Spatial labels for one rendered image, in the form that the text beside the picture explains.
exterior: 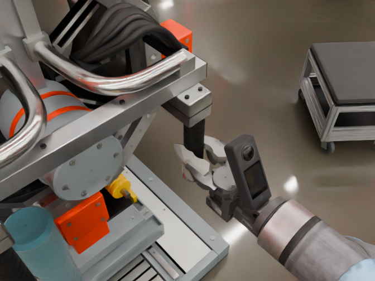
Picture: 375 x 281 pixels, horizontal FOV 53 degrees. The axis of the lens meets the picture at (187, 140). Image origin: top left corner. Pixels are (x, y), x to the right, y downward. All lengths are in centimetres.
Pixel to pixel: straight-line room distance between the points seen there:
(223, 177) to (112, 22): 29
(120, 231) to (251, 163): 78
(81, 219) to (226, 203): 44
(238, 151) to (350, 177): 128
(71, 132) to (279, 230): 32
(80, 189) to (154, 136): 120
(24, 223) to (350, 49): 156
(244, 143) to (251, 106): 143
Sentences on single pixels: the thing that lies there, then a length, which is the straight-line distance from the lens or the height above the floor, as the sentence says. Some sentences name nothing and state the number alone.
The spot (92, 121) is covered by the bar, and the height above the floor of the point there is 98.
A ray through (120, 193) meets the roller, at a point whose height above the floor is 50.
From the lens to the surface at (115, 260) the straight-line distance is 130.
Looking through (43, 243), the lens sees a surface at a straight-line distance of 73.
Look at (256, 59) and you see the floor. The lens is 230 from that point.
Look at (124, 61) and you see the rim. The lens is 88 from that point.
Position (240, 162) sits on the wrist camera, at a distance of 56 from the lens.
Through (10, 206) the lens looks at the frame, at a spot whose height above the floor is 65.
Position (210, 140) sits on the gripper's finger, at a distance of 67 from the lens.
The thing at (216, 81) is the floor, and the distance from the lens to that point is 212.
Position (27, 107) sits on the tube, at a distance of 52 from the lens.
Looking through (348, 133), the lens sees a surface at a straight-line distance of 178.
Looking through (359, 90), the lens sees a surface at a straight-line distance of 168.
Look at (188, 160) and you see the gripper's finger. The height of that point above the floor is 83.
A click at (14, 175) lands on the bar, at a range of 49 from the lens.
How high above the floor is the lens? 134
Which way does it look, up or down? 48 degrees down
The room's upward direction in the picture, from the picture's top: straight up
